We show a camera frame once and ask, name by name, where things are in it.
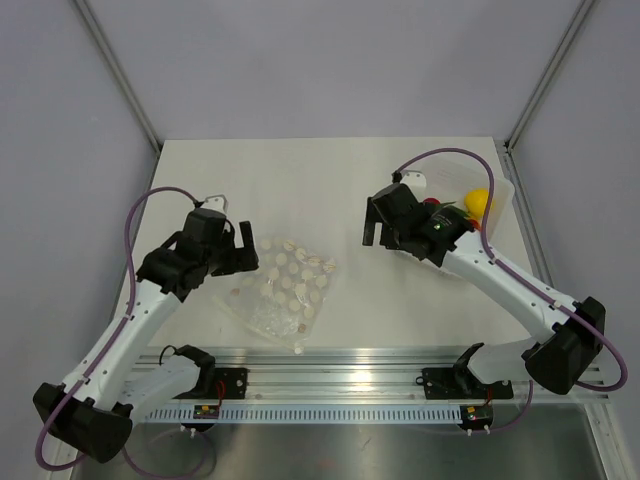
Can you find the left aluminium frame post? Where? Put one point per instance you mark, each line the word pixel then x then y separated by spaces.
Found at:
pixel 90 21

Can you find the yellow lemon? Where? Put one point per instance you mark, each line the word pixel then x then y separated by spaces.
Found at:
pixel 477 202

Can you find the right aluminium frame post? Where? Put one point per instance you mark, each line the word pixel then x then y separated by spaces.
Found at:
pixel 560 55

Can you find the white plastic basket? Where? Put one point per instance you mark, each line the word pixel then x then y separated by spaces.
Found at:
pixel 448 179

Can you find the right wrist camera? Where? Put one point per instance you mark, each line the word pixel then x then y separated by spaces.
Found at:
pixel 415 181

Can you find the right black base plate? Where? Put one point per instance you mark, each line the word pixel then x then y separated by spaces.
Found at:
pixel 449 383

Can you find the aluminium mounting rail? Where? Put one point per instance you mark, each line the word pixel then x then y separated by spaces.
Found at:
pixel 335 375

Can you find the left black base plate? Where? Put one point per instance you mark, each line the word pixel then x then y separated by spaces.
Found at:
pixel 231 383

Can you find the white slotted cable duct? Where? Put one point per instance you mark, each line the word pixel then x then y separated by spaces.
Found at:
pixel 306 414

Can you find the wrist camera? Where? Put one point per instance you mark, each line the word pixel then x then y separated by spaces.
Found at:
pixel 217 202
pixel 415 181

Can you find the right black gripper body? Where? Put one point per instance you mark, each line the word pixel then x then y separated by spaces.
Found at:
pixel 391 238

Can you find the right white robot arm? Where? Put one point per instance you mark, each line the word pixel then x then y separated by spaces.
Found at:
pixel 564 333

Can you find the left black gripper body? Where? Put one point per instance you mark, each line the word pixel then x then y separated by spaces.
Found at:
pixel 221 259

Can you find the aluminium frame post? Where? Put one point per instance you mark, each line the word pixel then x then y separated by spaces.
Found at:
pixel 560 55
pixel 90 21

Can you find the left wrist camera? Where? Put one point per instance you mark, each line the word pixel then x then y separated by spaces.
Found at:
pixel 217 202

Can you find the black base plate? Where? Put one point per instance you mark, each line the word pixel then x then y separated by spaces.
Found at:
pixel 231 383
pixel 449 383

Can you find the clear dotted zip bag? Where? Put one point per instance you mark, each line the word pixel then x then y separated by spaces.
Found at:
pixel 282 299

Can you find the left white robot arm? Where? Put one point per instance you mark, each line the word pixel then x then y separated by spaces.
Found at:
pixel 94 409

